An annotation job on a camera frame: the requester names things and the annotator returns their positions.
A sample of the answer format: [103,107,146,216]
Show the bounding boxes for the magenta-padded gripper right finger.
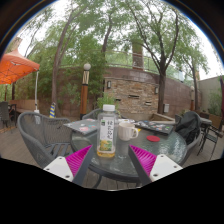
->
[128,144,184,187]

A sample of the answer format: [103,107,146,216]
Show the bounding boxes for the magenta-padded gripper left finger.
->
[43,144,95,187]

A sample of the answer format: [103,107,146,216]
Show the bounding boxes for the clear drink bottle white cap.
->
[96,104,117,159]

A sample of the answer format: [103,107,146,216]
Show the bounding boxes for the flat round red coaster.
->
[146,134,162,143]

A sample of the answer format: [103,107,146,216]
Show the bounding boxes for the grey laptop with stickers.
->
[63,118,101,136]

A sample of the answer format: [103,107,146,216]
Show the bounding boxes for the white ceramic mug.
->
[117,121,139,142]

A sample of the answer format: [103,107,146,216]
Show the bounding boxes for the dark laptop with stickers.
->
[133,119,175,136]

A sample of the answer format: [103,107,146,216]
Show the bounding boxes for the white printed booklet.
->
[116,118,136,124]

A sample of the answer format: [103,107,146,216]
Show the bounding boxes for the grey wicker chair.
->
[81,107,104,121]
[179,126,204,164]
[16,111,76,169]

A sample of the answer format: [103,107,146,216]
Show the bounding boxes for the black backpack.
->
[174,110,202,145]

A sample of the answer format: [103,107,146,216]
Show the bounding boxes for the yellow blue striped cone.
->
[49,102,57,119]

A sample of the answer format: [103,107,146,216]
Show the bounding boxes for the black metal chair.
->
[197,123,224,157]

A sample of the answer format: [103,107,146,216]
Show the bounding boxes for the round dark patio table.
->
[199,116,213,134]

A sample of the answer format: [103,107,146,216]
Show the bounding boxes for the orange canopy tent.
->
[0,48,41,85]

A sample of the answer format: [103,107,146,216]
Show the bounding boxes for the wooden lamp post white globe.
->
[79,63,92,120]
[189,85,196,112]

